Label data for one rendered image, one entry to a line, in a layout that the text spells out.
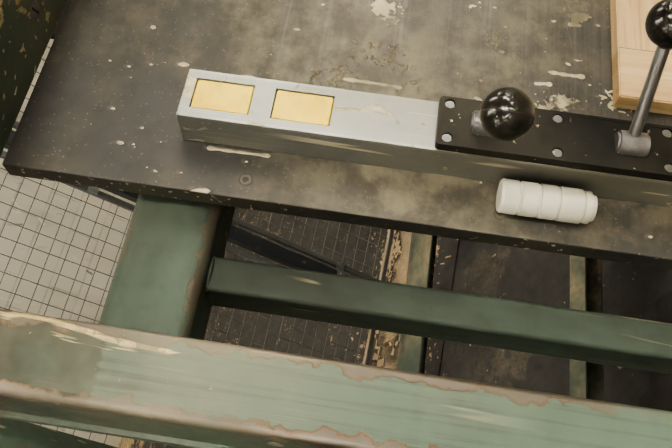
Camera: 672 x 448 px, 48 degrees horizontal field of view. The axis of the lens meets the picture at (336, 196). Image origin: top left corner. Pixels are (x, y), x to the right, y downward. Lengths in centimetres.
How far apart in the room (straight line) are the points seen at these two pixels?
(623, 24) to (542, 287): 190
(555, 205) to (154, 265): 34
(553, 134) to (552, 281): 197
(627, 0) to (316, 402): 50
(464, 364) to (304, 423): 226
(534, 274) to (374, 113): 206
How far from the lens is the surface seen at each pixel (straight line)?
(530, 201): 64
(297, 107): 65
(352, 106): 65
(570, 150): 65
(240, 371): 55
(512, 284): 273
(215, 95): 66
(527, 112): 53
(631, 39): 78
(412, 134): 64
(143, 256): 68
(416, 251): 184
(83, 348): 57
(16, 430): 116
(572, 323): 70
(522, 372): 258
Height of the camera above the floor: 184
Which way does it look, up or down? 28 degrees down
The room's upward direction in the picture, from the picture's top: 64 degrees counter-clockwise
